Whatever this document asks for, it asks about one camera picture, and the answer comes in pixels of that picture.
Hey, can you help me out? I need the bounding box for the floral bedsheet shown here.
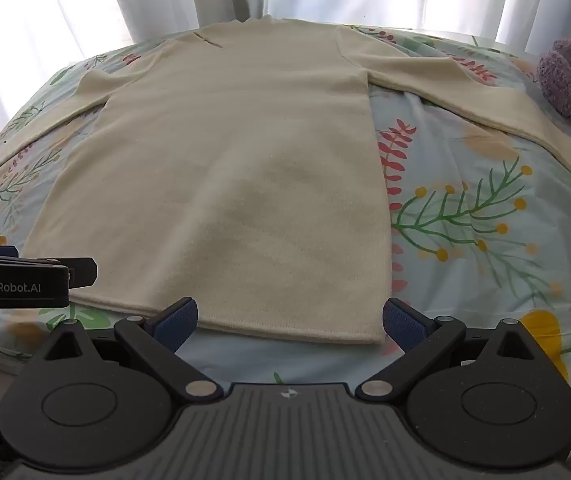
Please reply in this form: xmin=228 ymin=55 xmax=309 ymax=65
xmin=0 ymin=22 xmax=571 ymax=467

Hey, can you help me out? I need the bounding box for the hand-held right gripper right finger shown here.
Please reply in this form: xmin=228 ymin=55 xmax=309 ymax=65
xmin=354 ymin=297 xmax=537 ymax=404

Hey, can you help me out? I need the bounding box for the purple plush toy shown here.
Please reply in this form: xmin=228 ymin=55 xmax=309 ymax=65
xmin=535 ymin=37 xmax=571 ymax=156

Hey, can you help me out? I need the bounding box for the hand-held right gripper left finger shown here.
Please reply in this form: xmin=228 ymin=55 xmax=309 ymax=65
xmin=40 ymin=297 xmax=222 ymax=404

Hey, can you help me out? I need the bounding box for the cream knit sweater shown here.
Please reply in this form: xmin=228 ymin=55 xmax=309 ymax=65
xmin=0 ymin=16 xmax=571 ymax=347

